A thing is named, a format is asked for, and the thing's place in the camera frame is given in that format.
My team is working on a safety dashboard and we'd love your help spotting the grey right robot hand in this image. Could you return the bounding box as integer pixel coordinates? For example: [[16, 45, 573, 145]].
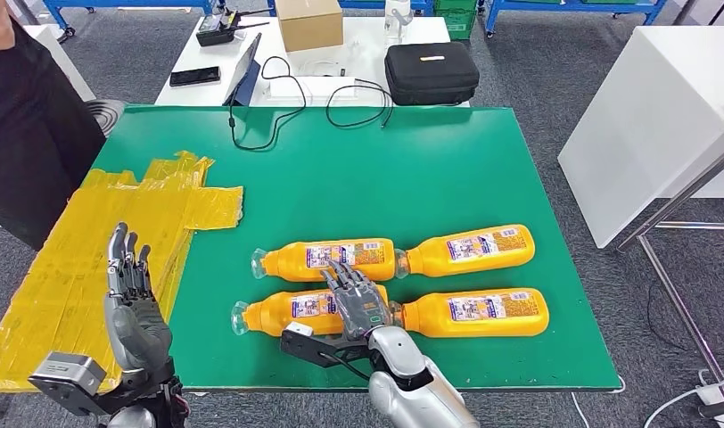
[[320, 259, 392, 342]]

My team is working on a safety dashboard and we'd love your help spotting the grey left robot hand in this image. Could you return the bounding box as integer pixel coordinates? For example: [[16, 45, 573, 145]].
[[103, 222, 173, 375]]

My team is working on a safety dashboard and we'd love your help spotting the orange detergent bottle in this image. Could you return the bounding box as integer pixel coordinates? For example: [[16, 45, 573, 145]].
[[395, 224, 536, 280], [251, 237, 399, 284], [391, 287, 550, 339], [230, 284, 392, 338]]

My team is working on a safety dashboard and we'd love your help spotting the yellow taped sheet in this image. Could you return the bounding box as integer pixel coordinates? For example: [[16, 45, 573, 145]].
[[0, 150, 245, 394]]

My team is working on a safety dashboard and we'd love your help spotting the green table mat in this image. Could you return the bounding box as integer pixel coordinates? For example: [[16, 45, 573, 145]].
[[93, 104, 623, 394]]

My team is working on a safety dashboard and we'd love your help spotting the person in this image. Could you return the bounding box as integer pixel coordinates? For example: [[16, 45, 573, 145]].
[[0, 0, 107, 252]]

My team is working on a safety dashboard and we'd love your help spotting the black ribbed round stool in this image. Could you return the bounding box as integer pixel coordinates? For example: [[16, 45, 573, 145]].
[[84, 99, 127, 138]]

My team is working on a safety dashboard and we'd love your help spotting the black carrying case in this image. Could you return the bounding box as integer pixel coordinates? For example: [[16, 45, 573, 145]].
[[384, 41, 481, 108]]

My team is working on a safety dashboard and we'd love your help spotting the white desk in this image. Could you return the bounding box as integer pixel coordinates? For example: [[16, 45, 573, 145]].
[[155, 15, 471, 109]]

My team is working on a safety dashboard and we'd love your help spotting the black smartphone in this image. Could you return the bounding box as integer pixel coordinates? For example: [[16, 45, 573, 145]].
[[169, 66, 223, 88]]

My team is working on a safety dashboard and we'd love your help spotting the tablet with blue cover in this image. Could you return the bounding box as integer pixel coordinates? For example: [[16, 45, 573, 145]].
[[223, 32, 263, 108]]

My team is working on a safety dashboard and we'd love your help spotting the white side table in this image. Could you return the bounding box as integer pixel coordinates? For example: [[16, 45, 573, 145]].
[[21, 23, 97, 103], [556, 24, 724, 250]]

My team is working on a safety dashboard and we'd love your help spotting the cardboard box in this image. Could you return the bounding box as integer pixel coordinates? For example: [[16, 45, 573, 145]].
[[274, 0, 344, 54]]

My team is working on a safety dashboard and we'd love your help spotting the clear plastic container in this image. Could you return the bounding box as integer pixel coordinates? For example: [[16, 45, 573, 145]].
[[384, 0, 415, 39]]

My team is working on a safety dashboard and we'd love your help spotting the green plastic crate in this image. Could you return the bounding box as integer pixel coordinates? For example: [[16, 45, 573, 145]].
[[432, 0, 480, 41]]

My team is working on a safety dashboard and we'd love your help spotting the black radio device with antenna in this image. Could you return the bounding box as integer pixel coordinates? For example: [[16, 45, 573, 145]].
[[195, 10, 272, 47]]

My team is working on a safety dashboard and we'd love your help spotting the blue metal rack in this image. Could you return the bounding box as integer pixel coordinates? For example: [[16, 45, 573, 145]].
[[43, 0, 217, 37], [484, 0, 669, 37]]

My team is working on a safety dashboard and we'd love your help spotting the white power strip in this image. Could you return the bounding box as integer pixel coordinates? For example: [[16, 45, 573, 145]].
[[695, 381, 724, 428]]

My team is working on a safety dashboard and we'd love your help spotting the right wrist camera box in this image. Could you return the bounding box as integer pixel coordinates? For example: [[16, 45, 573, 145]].
[[279, 321, 345, 368]]

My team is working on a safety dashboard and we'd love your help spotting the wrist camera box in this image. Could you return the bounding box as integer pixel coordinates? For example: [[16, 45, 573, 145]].
[[279, 321, 345, 368], [29, 352, 107, 398]]

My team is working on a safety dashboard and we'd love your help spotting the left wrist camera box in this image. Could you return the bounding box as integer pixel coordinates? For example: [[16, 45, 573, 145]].
[[29, 352, 107, 398]]

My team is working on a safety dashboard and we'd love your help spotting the white cable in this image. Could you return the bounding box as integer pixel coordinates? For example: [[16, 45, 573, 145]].
[[642, 368, 720, 428], [572, 374, 626, 428]]

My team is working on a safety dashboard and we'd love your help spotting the black floor cable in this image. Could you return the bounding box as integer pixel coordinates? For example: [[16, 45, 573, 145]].
[[646, 282, 724, 358]]

